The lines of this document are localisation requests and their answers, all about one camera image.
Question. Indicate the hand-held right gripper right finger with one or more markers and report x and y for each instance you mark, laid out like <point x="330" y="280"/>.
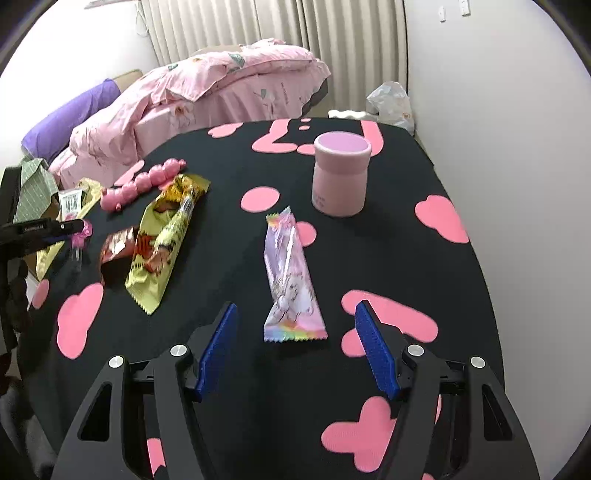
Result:
<point x="376" y="350"/>

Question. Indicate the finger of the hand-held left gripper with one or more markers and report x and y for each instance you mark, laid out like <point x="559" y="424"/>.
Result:
<point x="67" y="227"/>

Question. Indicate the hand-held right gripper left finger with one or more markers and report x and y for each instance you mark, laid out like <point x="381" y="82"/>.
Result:
<point x="217" y="350"/>

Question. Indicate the pink clear candy wrapper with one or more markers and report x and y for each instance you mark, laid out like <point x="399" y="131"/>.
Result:
<point x="82" y="240"/>

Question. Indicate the pastel pink long wrapper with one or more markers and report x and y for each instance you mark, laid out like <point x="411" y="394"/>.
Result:
<point x="288" y="277"/>

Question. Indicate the green checked cloth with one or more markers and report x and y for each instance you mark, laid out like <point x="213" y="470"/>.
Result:
<point x="37" y="189"/>

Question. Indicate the red brown snack packet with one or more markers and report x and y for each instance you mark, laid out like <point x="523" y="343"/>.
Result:
<point x="117" y="249"/>

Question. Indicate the pink caterpillar toy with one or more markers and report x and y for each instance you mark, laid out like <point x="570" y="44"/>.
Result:
<point x="138" y="184"/>

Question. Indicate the yellow snack packet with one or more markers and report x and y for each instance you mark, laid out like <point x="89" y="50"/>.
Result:
<point x="157" y="258"/>

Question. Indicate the purple pillow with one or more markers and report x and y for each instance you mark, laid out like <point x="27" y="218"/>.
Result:
<point x="69" y="120"/>

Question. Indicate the black tablecloth with pink shapes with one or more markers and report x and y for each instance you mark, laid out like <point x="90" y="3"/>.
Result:
<point x="231" y="240"/>

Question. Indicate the pink lidded cup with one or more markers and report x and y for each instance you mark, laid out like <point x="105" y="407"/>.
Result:
<point x="339" y="184"/>

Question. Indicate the pink floral duvet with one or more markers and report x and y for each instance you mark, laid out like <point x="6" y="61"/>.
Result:
<point x="207" y="92"/>

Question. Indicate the white wavy mat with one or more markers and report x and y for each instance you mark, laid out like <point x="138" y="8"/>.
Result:
<point x="353" y="115"/>

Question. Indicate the white plastic bag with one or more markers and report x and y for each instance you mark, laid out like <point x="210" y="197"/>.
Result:
<point x="390" y="104"/>

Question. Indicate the beige pleated curtain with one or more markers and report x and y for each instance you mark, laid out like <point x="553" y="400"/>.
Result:
<point x="277" y="27"/>

